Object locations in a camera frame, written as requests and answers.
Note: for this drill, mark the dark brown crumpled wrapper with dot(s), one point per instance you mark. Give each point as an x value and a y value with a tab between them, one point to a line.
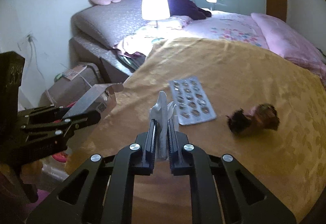
254	120

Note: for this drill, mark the small grey carton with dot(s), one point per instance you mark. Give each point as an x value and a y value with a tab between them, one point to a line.
94	96

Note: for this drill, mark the white tissue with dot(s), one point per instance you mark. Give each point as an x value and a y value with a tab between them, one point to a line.
163	111

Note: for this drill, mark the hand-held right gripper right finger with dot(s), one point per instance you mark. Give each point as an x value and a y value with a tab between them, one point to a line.
172	137

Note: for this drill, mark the pink folded quilt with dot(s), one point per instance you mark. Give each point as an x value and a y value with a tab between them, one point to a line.
285	35

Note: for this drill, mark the pink and purple cloth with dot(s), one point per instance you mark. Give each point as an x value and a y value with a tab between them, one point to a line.
130	45

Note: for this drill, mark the silver blister pack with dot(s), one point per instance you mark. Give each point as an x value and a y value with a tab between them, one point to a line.
193	101

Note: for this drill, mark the white table lamp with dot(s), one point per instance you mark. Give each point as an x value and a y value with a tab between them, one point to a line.
155	4

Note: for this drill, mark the person's purple clothing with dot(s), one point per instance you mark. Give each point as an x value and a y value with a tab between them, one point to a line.
42	194

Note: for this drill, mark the bed with floral sheet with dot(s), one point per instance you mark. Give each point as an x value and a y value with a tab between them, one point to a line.
109	20

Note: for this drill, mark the small floral pillow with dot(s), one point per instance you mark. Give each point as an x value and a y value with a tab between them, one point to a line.
175	22

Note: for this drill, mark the dark green book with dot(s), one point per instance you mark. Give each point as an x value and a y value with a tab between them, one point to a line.
132	60

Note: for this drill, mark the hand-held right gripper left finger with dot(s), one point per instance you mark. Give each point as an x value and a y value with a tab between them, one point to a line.
152	137

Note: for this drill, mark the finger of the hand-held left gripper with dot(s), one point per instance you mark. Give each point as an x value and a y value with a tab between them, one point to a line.
81	120
40	115

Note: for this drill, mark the pink plastic basket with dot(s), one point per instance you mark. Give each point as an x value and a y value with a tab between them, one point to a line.
60	157

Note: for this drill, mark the dark clothing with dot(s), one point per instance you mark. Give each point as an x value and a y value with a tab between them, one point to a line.
183	3

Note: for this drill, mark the wall socket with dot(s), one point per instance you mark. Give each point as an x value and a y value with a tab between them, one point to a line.
29	38

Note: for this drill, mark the brown cardboard box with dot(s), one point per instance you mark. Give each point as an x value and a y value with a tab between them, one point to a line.
73	81

